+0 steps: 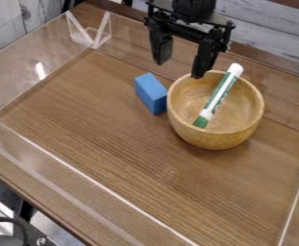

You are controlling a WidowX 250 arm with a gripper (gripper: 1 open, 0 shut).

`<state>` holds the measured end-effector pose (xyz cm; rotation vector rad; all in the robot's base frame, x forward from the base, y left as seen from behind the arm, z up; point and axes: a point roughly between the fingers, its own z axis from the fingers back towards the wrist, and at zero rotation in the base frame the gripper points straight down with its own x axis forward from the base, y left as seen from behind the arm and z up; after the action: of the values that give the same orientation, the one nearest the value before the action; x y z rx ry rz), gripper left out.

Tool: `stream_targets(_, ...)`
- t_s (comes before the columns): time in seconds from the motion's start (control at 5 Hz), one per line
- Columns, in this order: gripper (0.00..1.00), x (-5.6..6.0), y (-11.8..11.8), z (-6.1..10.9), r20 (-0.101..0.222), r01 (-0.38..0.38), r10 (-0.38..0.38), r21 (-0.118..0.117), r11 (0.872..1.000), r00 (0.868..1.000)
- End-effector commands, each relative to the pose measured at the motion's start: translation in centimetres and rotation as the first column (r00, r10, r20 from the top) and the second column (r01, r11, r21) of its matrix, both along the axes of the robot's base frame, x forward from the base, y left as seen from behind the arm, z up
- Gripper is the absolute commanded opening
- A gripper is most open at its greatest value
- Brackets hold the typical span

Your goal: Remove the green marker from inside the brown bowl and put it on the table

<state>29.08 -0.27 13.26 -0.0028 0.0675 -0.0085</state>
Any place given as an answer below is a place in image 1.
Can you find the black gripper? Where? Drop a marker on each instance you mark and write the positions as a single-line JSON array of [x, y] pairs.
[[193, 20]]

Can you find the green and white marker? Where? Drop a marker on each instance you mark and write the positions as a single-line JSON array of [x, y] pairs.
[[226, 83]]

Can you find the brown wooden bowl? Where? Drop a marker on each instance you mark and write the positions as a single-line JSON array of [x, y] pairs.
[[237, 116]]

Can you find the blue rectangular block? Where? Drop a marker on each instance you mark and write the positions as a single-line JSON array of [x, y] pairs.
[[153, 93]]

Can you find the clear acrylic corner bracket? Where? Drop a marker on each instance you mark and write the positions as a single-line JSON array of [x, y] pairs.
[[89, 36]]

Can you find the black metal frame piece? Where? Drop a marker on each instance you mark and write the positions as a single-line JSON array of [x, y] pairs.
[[37, 237]]

